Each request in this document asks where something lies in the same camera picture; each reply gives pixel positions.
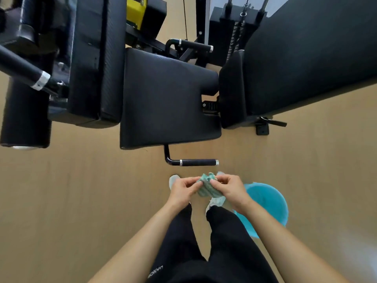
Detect black foam roller pad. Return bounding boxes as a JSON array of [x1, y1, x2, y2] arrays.
[[0, 51, 56, 149]]

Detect black padded machine seat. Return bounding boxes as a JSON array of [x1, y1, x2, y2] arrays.
[[119, 47, 222, 150]]

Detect small black bench pad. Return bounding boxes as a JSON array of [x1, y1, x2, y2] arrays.
[[219, 50, 248, 129]]

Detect large black bench pad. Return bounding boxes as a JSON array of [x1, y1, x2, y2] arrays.
[[243, 0, 377, 117]]

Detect white right shoe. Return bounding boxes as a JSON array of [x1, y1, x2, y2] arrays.
[[205, 171, 226, 216]]

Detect green striped cleaning cloth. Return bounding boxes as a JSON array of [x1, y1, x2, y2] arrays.
[[196, 172, 222, 198]]

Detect black weight stack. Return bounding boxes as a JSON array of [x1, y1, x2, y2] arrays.
[[209, 0, 270, 66]]

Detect yellow machine part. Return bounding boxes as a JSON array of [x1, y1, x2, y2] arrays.
[[127, 0, 148, 30]]

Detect blue plastic bucket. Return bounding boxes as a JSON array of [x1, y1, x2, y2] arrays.
[[233, 182, 289, 239]]

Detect person's left forearm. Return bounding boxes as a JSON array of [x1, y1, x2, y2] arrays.
[[88, 202, 192, 283]]

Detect black adjustment lever knob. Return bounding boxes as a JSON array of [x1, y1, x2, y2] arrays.
[[255, 116, 287, 136]]

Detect black trousers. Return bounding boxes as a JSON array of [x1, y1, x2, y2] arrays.
[[147, 203, 279, 283]]

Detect black seat grip handle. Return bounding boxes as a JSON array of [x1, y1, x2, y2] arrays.
[[164, 144, 219, 167], [165, 38, 214, 56]]

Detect person's left hand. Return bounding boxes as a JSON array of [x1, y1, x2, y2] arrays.
[[166, 176, 204, 209]]

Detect thin black machine cable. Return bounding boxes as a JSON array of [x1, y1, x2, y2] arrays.
[[183, 0, 189, 41]]

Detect person's right hand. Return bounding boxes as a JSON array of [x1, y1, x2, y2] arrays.
[[209, 174, 251, 212]]

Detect black lever bar handle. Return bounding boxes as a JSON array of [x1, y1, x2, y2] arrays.
[[0, 44, 64, 96]]

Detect person's right forearm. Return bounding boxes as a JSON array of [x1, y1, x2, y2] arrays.
[[235, 200, 351, 283]]

